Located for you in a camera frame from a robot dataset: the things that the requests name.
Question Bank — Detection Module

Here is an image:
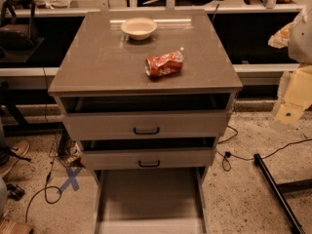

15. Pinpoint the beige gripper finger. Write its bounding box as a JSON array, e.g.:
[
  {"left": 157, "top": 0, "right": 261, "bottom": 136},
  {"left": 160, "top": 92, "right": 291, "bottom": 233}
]
[
  {"left": 268, "top": 22, "right": 292, "bottom": 49},
  {"left": 270, "top": 65, "right": 312, "bottom": 128}
]

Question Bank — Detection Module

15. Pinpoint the crushed red coke can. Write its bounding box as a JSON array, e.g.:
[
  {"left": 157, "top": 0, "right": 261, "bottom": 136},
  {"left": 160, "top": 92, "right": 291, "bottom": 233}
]
[{"left": 145, "top": 51, "right": 184, "bottom": 77}]

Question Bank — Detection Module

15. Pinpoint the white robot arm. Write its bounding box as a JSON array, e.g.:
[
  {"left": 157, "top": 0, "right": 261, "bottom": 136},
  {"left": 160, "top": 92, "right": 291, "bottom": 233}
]
[{"left": 268, "top": 4, "right": 312, "bottom": 125}]

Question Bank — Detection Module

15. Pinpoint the grey drawer cabinet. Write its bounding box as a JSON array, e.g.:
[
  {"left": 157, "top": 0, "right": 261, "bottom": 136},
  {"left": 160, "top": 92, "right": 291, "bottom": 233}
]
[{"left": 47, "top": 9, "right": 244, "bottom": 234}]

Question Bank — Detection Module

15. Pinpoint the open bottom drawer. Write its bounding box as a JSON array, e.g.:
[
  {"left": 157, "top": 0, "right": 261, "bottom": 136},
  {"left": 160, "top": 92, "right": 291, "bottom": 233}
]
[{"left": 94, "top": 168, "right": 209, "bottom": 234}]

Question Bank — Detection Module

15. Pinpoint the middle grey drawer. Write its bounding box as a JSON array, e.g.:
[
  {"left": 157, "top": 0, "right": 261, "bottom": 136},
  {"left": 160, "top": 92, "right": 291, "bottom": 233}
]
[{"left": 82, "top": 148, "right": 215, "bottom": 171}]

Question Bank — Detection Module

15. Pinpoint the grey drawer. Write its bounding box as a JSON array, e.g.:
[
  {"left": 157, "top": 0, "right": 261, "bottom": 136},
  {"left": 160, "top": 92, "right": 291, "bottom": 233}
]
[
  {"left": 61, "top": 110, "right": 230, "bottom": 140},
  {"left": 82, "top": 148, "right": 215, "bottom": 171}
]

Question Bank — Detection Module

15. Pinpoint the top grey drawer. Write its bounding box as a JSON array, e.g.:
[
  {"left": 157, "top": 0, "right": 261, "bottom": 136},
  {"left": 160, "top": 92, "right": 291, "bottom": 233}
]
[{"left": 61, "top": 110, "right": 230, "bottom": 140}]

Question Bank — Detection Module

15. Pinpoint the black metal stand leg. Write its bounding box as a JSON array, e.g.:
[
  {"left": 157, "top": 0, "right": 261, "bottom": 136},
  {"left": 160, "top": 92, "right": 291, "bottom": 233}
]
[{"left": 253, "top": 154, "right": 312, "bottom": 234}]

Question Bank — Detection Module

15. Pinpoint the white bowl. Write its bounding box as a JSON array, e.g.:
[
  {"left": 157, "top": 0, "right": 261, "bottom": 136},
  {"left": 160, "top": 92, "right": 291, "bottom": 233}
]
[{"left": 121, "top": 18, "right": 157, "bottom": 41}]

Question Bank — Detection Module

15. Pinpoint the blue tape cross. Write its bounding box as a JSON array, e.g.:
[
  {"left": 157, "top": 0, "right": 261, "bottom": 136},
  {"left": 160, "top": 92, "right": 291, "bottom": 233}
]
[{"left": 58, "top": 167, "right": 82, "bottom": 194}]

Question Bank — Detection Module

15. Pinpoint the black chair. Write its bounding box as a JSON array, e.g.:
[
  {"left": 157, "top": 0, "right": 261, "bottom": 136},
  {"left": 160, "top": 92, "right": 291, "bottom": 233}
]
[{"left": 0, "top": 0, "right": 43, "bottom": 62}]

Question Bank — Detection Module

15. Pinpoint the black floor cable right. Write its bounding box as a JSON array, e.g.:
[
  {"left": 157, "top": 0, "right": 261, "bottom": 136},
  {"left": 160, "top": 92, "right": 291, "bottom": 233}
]
[{"left": 216, "top": 124, "right": 312, "bottom": 173}]

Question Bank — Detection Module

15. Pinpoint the black floor cable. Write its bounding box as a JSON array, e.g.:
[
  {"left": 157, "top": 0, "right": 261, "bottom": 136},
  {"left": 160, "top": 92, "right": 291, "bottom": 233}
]
[
  {"left": 216, "top": 124, "right": 312, "bottom": 173},
  {"left": 24, "top": 66, "right": 63, "bottom": 224}
]

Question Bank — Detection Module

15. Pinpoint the wire mesh basket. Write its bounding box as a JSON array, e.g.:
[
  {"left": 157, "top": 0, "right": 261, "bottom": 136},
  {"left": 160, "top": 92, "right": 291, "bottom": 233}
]
[{"left": 49, "top": 128, "right": 81, "bottom": 167}]

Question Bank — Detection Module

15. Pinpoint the black floor cable left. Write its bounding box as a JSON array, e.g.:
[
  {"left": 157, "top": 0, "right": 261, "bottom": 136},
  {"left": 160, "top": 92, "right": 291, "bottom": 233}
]
[{"left": 24, "top": 66, "right": 63, "bottom": 224}]

